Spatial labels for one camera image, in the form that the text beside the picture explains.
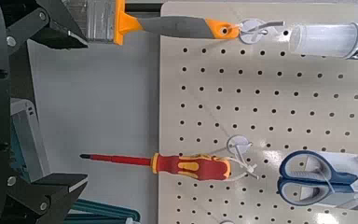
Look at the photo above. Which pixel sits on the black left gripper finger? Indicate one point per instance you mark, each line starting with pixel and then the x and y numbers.
pixel 59 189
pixel 60 32

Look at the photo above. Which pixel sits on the grey back panel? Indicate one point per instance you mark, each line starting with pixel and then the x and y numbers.
pixel 99 102

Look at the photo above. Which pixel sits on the red yellow screwdriver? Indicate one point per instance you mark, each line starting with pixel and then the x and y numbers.
pixel 195 166

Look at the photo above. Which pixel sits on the white pegboard hook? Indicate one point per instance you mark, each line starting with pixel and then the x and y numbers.
pixel 250 31
pixel 238 144

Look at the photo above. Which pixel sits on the beige perforated pegboard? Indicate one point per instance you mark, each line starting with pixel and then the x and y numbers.
pixel 261 109

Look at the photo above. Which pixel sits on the sealant tube with clear nozzle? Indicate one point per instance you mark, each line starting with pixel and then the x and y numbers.
pixel 323 40

